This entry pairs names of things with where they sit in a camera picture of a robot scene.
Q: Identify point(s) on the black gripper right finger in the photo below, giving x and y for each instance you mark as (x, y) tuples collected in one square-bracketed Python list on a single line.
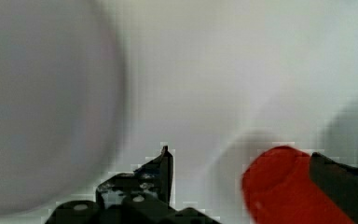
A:
[(338, 181)]

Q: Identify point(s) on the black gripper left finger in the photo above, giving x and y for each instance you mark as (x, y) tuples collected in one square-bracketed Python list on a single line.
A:
[(139, 197)]

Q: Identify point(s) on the red ketchup bottle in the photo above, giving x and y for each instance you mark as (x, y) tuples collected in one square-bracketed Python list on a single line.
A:
[(276, 189)]

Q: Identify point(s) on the lilac round plate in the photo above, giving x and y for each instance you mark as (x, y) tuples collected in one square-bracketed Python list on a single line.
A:
[(61, 93)]

